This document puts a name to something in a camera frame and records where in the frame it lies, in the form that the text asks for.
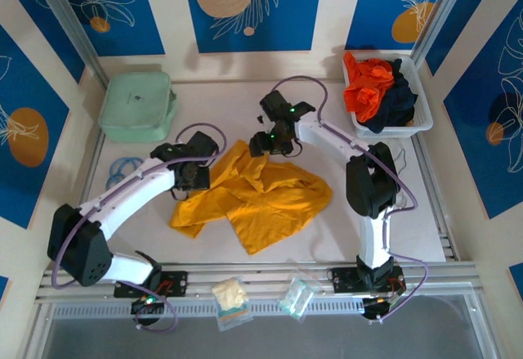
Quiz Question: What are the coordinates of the mint green zip case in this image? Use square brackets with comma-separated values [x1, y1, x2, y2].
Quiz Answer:
[97, 71, 180, 143]

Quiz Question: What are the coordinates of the yellow t-shirt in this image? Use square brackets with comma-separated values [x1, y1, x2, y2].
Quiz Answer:
[168, 138, 334, 256]

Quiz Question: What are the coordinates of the grey slotted cable duct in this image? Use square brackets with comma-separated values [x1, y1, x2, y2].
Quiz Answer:
[51, 298, 473, 320]

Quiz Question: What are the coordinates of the light blue stethoscope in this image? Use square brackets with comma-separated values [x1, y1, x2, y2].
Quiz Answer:
[105, 156, 144, 191]

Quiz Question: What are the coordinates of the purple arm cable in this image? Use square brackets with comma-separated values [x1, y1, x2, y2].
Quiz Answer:
[52, 123, 226, 334]
[270, 74, 430, 326]

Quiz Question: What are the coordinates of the navy blue t-shirt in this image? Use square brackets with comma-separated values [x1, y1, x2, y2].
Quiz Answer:
[362, 58, 420, 134]

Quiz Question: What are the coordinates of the white plastic basket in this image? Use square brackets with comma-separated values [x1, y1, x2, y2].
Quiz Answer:
[342, 52, 434, 139]

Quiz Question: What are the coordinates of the black electronics module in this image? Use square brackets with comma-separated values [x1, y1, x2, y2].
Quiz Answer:
[361, 295, 400, 321]
[130, 296, 165, 316]

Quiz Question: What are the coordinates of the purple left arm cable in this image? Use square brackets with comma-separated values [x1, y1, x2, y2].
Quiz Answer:
[52, 123, 226, 334]

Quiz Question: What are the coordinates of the translucent grey front panel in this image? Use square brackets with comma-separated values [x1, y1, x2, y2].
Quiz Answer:
[38, 313, 506, 359]

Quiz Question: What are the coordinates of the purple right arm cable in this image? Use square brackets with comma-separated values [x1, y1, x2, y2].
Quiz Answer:
[270, 74, 430, 326]

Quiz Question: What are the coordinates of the plastic bag with cream content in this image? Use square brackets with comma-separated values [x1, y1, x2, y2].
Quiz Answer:
[211, 276, 253, 333]

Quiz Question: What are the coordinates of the plastic bag with green content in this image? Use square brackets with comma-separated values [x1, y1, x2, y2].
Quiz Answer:
[277, 258, 324, 321]

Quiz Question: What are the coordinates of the aluminium corner post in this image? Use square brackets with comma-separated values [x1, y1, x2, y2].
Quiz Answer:
[410, 0, 477, 64]
[30, 0, 110, 86]

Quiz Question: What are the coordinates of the orange t-shirt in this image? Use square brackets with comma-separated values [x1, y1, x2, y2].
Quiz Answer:
[342, 51, 396, 123]

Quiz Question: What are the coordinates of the aluminium front frame rail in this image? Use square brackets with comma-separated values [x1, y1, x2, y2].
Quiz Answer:
[34, 261, 480, 306]

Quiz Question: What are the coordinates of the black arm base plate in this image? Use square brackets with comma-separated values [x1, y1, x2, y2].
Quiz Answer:
[330, 267, 405, 294]
[113, 271, 189, 298]

